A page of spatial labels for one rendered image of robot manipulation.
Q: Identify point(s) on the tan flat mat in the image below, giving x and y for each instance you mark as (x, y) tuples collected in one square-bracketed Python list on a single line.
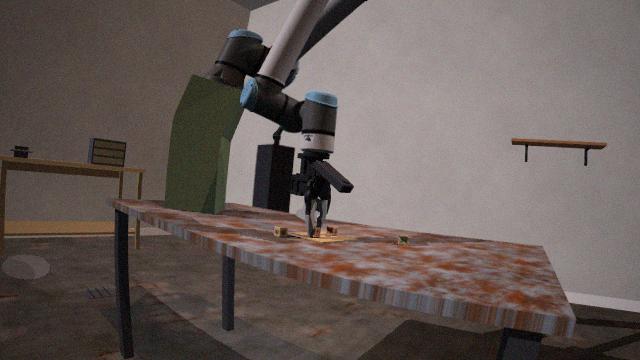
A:
[(323, 237)]

